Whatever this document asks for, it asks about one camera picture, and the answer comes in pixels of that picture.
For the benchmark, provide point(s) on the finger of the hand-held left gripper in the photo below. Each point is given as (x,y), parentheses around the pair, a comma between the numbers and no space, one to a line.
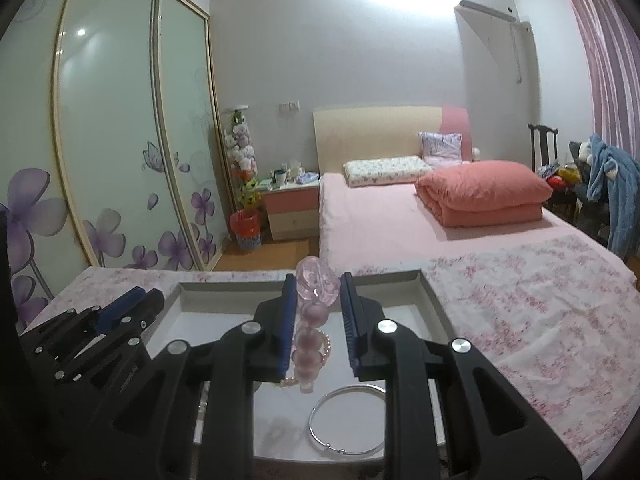
(150,307)
(120,306)

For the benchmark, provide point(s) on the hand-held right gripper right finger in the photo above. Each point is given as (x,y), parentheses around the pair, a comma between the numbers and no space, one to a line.
(350,330)

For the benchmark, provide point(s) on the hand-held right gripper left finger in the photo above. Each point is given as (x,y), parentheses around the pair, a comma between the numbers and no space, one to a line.
(288,330)

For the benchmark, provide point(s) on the grey cardboard tray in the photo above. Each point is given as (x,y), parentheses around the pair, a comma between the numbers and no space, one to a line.
(280,430)

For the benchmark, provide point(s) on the silver bangle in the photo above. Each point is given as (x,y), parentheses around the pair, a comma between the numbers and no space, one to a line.
(341,451)

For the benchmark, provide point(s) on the bed with pink sheet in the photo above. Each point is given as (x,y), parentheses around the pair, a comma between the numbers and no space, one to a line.
(370,230)

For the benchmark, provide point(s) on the red trash bin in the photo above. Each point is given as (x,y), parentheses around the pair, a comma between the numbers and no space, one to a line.
(246,227)

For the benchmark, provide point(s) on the pink and beige nightstand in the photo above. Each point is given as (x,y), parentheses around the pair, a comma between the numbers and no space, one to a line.
(292,210)

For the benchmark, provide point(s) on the blue cloth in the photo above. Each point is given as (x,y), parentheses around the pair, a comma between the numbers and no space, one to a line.
(306,178)

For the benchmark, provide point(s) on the floral print pillow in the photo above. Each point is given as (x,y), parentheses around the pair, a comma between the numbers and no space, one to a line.
(385,170)

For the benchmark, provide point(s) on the flower print sliding wardrobe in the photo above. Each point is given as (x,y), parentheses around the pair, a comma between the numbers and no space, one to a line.
(110,135)

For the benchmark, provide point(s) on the pink floral bedsheet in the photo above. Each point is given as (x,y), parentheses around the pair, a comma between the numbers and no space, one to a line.
(525,335)

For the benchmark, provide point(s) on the hanging plush toy stack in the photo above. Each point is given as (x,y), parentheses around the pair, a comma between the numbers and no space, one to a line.
(242,155)

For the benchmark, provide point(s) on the folded pink quilt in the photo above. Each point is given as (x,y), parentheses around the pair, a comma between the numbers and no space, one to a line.
(480,192)

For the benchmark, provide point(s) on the beige and pink headboard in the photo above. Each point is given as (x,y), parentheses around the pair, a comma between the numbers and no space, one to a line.
(370,135)

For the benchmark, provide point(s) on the small purple pillow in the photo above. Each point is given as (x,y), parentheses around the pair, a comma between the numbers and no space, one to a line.
(442,147)

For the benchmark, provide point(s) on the red and yellow toy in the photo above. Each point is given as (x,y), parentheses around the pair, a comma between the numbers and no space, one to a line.
(560,177)

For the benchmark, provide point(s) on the dark wooden chair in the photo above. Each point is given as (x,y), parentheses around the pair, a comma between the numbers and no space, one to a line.
(542,145)

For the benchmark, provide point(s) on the blue garment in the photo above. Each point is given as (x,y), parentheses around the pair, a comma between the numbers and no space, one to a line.
(615,190)

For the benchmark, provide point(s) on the white air conditioner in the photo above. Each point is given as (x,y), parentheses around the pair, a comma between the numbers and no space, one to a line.
(487,2)

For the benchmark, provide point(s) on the pink curtain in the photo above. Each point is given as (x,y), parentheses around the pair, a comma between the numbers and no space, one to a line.
(610,60)

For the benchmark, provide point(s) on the white wall switch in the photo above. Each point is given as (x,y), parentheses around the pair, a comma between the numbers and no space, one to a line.
(289,106)

